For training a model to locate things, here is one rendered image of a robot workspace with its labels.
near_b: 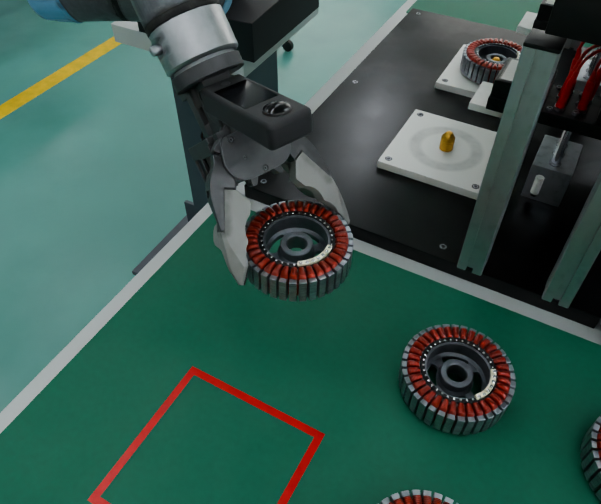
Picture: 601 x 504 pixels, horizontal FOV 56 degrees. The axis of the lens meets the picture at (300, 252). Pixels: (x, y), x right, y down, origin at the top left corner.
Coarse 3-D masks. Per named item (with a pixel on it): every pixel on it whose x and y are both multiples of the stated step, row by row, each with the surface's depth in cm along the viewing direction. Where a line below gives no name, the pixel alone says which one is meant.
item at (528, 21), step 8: (544, 0) 84; (552, 0) 84; (544, 8) 84; (528, 16) 89; (536, 16) 89; (544, 16) 84; (520, 24) 88; (528, 24) 88; (536, 24) 85; (544, 24) 85; (520, 32) 88; (528, 32) 87; (600, 48) 84; (600, 56) 85; (592, 64) 86
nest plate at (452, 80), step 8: (456, 56) 101; (456, 64) 99; (448, 72) 97; (456, 72) 97; (440, 80) 95; (448, 80) 95; (456, 80) 95; (464, 80) 95; (440, 88) 95; (448, 88) 95; (456, 88) 94; (464, 88) 93; (472, 88) 93; (472, 96) 93
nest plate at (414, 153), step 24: (408, 120) 87; (432, 120) 87; (408, 144) 83; (432, 144) 83; (456, 144) 83; (480, 144) 83; (384, 168) 81; (408, 168) 79; (432, 168) 79; (456, 168) 79; (480, 168) 79; (456, 192) 77
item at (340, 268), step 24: (264, 216) 58; (288, 216) 58; (312, 216) 58; (336, 216) 58; (264, 240) 56; (288, 240) 57; (312, 240) 57; (336, 240) 56; (264, 264) 54; (288, 264) 54; (312, 264) 54; (336, 264) 54; (264, 288) 55; (288, 288) 54; (312, 288) 53; (336, 288) 56
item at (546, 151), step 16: (544, 144) 76; (576, 144) 76; (544, 160) 74; (560, 160) 74; (576, 160) 74; (528, 176) 75; (544, 176) 73; (560, 176) 72; (528, 192) 76; (544, 192) 75; (560, 192) 74
